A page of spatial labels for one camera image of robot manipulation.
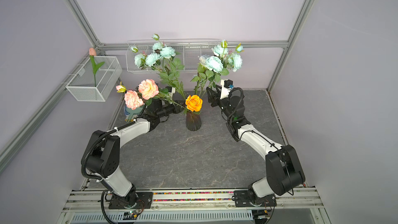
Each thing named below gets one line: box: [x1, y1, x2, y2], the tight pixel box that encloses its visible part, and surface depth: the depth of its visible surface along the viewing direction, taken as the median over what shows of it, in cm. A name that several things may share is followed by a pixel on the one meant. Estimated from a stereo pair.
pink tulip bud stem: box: [89, 47, 105, 88], surface depth 86 cm
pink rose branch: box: [115, 78, 186, 110], surface depth 59 cm
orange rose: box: [185, 94, 204, 113], surface depth 67 cm
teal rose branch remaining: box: [130, 33, 187, 101], surface depth 75 cm
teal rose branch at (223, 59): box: [190, 39, 244, 97], surface depth 66 cm
